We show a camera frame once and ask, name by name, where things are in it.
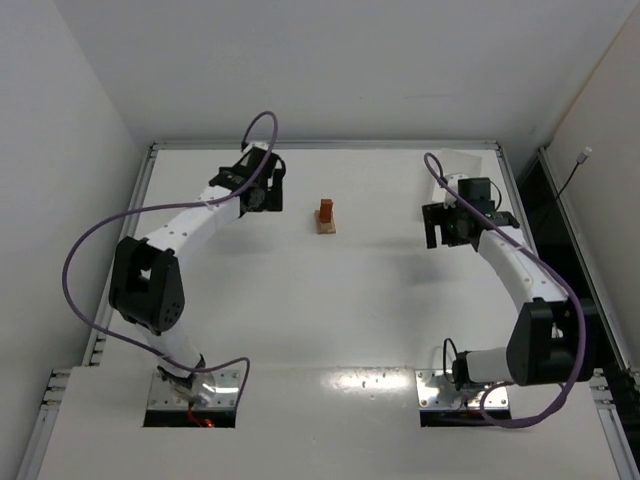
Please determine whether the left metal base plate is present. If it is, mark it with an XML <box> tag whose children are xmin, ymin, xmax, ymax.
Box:
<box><xmin>147</xmin><ymin>369</ymin><xmax>241</xmax><ymax>412</ymax></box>

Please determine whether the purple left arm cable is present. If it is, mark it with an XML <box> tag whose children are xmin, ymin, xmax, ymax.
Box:
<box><xmin>61</xmin><ymin>110</ymin><xmax>280</xmax><ymax>401</ymax></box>

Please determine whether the white perforated box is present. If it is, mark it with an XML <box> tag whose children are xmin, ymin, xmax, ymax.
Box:
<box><xmin>429</xmin><ymin>149</ymin><xmax>482</xmax><ymax>203</ymax></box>

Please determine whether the red-brown arch wood block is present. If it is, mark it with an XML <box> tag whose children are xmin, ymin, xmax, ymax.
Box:
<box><xmin>318</xmin><ymin>208</ymin><xmax>333</xmax><ymax>224</ymax></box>

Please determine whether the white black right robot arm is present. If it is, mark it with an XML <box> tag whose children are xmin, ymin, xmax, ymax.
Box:
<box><xmin>422</xmin><ymin>174</ymin><xmax>599</xmax><ymax>389</ymax></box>

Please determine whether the red wire under table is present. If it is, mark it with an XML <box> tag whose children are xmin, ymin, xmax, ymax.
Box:
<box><xmin>186</xmin><ymin>405</ymin><xmax>216</xmax><ymax>429</ymax></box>

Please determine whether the long light wood block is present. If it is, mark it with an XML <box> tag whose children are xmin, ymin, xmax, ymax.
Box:
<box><xmin>314</xmin><ymin>210</ymin><xmax>336</xmax><ymax>235</ymax></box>

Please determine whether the aluminium table frame rail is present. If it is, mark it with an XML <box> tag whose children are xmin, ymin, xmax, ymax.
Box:
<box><xmin>32</xmin><ymin>142</ymin><xmax>638</xmax><ymax>479</ymax></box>

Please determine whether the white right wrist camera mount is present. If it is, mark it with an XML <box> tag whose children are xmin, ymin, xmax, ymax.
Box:
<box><xmin>438</xmin><ymin>173</ymin><xmax>470</xmax><ymax>209</ymax></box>

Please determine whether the metal base plate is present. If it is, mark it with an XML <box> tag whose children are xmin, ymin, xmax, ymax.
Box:
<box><xmin>147</xmin><ymin>369</ymin><xmax>241</xmax><ymax>412</ymax></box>
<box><xmin>415</xmin><ymin>369</ymin><xmax>491</xmax><ymax>413</ymax></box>

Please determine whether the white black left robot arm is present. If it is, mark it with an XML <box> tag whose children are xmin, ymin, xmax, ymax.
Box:
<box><xmin>109</xmin><ymin>143</ymin><xmax>286</xmax><ymax>404</ymax></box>

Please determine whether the black cable with white plug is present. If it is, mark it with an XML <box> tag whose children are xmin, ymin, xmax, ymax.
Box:
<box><xmin>542</xmin><ymin>146</ymin><xmax>593</xmax><ymax>221</ymax></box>

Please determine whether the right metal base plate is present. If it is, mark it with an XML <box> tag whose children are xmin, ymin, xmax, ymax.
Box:
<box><xmin>415</xmin><ymin>369</ymin><xmax>491</xmax><ymax>413</ymax></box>

